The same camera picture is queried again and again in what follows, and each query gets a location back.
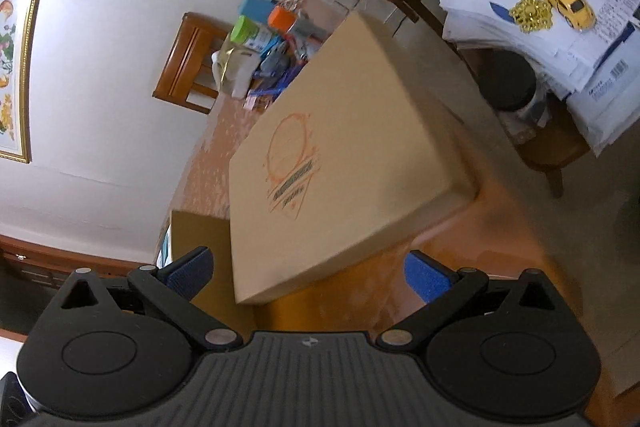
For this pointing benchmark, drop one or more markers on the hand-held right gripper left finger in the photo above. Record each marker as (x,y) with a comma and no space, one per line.
(192,272)

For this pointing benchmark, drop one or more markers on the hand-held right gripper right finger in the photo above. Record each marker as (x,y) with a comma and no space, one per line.
(430,277)

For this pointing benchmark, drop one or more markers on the cardboard box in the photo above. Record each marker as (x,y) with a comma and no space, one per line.
(200,232)

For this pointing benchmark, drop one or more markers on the cardboard box lid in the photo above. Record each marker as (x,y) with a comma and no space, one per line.
(350,132)

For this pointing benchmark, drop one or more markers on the wooden desktop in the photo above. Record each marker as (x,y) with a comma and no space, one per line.
(490,232)

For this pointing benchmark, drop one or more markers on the wooden cabinet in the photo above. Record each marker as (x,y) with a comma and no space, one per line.
(60,257)

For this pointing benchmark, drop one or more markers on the white gold foil bag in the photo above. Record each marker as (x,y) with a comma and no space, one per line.
(235,67)

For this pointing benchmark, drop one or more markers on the black lidded jar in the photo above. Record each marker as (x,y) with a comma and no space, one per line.
(505,77)

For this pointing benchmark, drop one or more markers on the pile of pens and clips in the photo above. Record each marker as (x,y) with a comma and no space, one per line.
(280,72)

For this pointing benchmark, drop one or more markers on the jar with green lid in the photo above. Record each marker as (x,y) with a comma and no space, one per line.
(250,34)

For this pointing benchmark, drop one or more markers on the orange capped glue stick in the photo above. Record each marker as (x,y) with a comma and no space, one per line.
(281,18)

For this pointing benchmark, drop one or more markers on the teal plastic object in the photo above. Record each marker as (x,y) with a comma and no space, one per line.
(257,4)

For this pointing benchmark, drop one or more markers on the gold bead ornament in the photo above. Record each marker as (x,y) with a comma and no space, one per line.
(532,14)

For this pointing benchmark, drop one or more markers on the yellow toy car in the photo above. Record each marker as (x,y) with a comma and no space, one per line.
(565,2)

